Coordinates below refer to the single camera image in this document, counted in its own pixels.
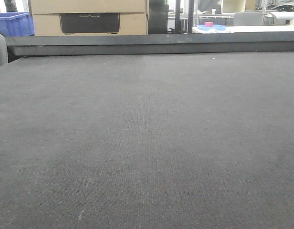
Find cardboard box with black print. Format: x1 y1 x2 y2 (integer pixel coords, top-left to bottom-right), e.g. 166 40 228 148
33 13 148 36

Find upper cardboard box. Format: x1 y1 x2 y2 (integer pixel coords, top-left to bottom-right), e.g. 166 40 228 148
30 0 148 14

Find blue tray on table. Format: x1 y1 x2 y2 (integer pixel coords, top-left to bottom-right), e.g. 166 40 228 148
196 24 226 31

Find pink tape roll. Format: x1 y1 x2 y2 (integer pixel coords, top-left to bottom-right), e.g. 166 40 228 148
205 21 213 27

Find grey office chair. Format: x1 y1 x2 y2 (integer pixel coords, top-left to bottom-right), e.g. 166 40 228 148
233 11 263 26

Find grey chair back left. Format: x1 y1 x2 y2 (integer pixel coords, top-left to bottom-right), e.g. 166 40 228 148
0 33 8 67

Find white background table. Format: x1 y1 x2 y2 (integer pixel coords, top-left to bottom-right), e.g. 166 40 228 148
192 25 294 34

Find blue plastic crate background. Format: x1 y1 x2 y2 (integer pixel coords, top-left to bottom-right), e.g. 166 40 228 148
0 12 34 36

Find black vertical post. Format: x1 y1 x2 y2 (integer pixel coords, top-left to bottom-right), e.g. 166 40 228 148
174 0 181 34

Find black conveyor side rail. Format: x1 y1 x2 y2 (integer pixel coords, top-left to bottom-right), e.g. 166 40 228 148
5 31 294 56

